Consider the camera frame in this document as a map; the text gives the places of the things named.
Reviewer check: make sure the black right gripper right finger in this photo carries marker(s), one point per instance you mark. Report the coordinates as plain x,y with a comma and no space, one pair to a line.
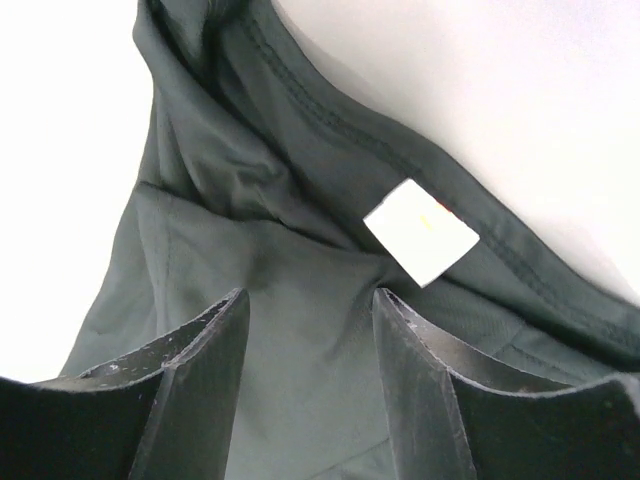
454,412

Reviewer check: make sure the black t shirt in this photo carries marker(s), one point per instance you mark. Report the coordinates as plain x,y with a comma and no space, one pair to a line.
258,174

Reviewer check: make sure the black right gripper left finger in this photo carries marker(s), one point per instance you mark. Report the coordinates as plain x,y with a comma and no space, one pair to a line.
163,411

